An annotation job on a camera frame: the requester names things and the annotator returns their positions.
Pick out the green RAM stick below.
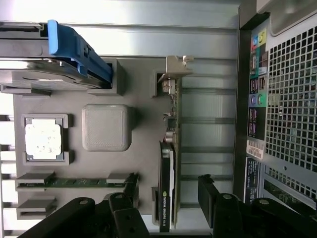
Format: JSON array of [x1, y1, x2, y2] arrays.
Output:
[[19, 176, 130, 189]]

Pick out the grey printed parts rack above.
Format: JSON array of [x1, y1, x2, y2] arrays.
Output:
[[0, 58, 183, 238]]

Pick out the silver CPU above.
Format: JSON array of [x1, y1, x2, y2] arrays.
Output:
[[24, 120, 63, 160]]

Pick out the black open PC case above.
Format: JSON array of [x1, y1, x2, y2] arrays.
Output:
[[236, 0, 317, 208]]

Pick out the hard disk in blue caddy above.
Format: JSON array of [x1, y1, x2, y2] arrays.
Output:
[[0, 19, 113, 90]]

